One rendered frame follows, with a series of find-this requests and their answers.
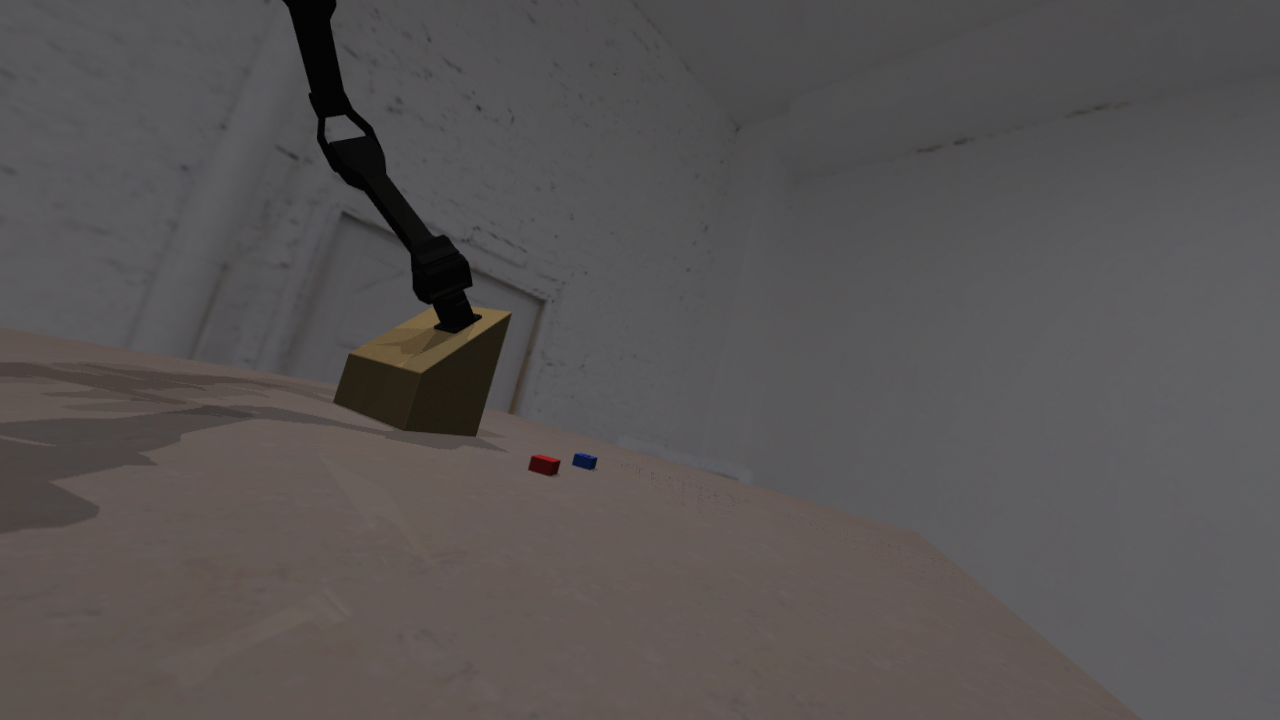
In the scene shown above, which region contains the red block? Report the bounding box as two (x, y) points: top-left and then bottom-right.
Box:
(529, 455), (561, 477)

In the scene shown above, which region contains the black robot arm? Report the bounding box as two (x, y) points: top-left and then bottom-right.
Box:
(283, 0), (483, 333)

